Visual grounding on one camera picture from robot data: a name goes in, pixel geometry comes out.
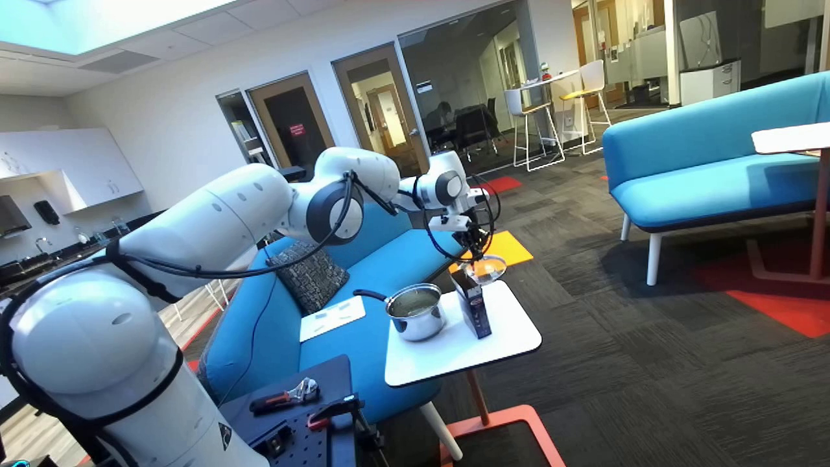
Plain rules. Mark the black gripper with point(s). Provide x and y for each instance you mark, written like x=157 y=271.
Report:
x=479 y=215

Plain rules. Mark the glass pot lid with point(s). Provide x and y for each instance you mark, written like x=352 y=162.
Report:
x=493 y=271

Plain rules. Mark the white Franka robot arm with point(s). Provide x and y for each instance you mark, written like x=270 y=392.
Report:
x=217 y=207

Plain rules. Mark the blue sofa white legs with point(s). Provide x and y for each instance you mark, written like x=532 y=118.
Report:
x=709 y=171
x=398 y=259

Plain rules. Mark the white high stool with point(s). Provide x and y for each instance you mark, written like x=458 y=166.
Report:
x=538 y=131

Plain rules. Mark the white paper sheet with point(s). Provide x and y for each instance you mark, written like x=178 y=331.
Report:
x=333 y=316

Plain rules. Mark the grey patterned cushion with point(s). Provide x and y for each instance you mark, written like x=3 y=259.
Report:
x=313 y=280

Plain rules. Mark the white high table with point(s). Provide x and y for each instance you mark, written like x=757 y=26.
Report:
x=559 y=79

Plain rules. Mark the yellow seat high stool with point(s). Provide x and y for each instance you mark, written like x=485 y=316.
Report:
x=586 y=93

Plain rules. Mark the wooden framed dark door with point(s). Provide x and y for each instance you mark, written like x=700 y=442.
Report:
x=294 y=120

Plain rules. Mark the black red hand tool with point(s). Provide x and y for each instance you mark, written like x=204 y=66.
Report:
x=282 y=401

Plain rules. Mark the perforated tool board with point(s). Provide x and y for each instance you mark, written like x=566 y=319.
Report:
x=294 y=437

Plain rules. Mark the white low cabinet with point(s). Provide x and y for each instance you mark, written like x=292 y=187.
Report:
x=709 y=81

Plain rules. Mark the small black tool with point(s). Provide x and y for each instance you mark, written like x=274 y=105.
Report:
x=276 y=442

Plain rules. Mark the black countertop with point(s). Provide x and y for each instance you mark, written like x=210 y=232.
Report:
x=52 y=254

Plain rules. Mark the white side table orange frame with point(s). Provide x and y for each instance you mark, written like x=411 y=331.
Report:
x=791 y=139
x=510 y=333

